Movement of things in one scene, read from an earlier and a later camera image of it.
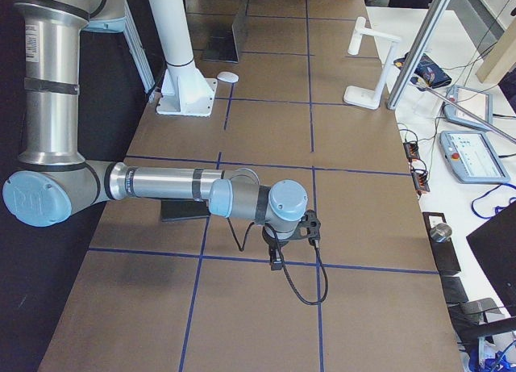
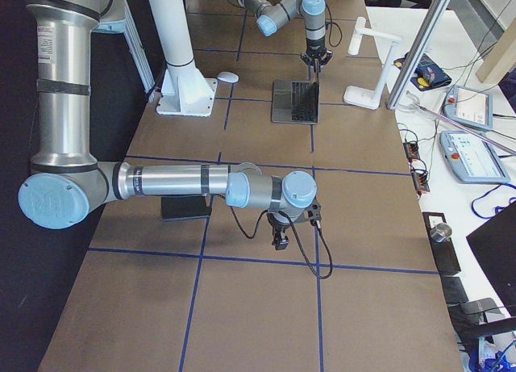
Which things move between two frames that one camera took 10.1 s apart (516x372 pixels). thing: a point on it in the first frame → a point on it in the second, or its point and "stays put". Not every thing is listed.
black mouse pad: (183, 208) stays put
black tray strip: (443, 252) stays put
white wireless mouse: (228, 77) stays put
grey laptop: (223, 43) → (295, 102)
